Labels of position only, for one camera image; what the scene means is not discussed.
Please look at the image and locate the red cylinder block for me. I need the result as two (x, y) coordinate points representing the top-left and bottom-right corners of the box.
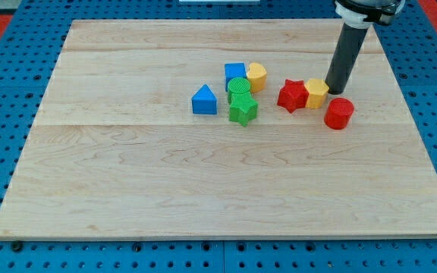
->
(324, 98), (354, 130)

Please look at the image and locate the yellow heart block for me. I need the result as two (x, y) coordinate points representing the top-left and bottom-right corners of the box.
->
(246, 62), (267, 93)

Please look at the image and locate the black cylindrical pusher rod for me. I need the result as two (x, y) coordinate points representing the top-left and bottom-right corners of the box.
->
(325, 24), (367, 95)

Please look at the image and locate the red star block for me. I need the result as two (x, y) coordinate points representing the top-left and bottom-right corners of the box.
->
(277, 79), (309, 114)

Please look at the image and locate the light wooden board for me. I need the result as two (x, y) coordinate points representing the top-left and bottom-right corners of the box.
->
(0, 19), (437, 241)

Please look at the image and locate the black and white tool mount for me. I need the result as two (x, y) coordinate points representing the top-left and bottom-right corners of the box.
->
(334, 0), (406, 29)

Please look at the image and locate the blue triangle block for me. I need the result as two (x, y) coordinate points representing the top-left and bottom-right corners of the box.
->
(191, 84), (218, 115)

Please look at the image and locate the green cylinder block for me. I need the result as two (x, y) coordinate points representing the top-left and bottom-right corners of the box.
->
(227, 77), (251, 104)

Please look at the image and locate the yellow hexagon block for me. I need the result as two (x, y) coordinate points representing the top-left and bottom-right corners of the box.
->
(305, 78), (329, 109)

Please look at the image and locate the blue cube block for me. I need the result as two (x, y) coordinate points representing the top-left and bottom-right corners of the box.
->
(224, 63), (247, 92)

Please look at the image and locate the green star block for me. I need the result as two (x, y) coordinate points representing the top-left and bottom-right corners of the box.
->
(228, 93), (258, 127)

